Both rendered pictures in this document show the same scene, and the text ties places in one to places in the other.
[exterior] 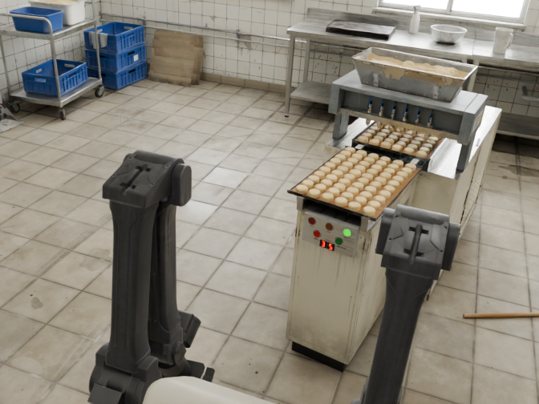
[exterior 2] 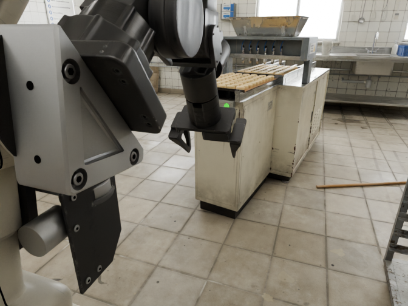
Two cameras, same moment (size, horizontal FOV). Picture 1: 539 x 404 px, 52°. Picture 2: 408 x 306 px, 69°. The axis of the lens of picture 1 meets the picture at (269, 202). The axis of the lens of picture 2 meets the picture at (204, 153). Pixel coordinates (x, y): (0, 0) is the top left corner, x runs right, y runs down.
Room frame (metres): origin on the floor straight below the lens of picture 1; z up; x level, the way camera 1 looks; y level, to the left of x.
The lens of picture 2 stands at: (0.21, -0.25, 1.22)
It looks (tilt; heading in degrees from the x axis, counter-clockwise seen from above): 23 degrees down; 2
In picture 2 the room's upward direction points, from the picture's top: straight up
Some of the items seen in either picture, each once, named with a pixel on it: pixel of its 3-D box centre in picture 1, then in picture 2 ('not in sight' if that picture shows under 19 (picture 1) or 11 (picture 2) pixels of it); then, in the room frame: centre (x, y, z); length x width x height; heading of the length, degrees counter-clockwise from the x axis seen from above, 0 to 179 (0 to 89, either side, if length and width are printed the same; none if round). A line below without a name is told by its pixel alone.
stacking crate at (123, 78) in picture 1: (118, 73); not in sight; (6.23, 1.83, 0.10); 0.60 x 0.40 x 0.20; 160
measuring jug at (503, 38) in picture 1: (502, 41); (326, 47); (5.04, -1.96, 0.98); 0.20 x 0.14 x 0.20; 22
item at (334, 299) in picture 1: (352, 256); (237, 142); (2.31, -0.43, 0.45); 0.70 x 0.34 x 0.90; 152
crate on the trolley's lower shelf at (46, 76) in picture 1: (56, 77); not in sight; (5.35, 2.19, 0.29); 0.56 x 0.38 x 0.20; 170
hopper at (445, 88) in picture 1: (411, 75); (268, 27); (2.76, -0.67, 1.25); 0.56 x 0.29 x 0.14; 62
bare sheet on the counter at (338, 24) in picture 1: (361, 26); not in sight; (5.52, -0.78, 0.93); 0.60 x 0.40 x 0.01; 73
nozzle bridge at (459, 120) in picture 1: (403, 120); (265, 58); (2.76, -0.67, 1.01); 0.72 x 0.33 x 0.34; 62
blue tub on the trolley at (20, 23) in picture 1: (38, 20); not in sight; (5.15, 2.21, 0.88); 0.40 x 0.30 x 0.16; 75
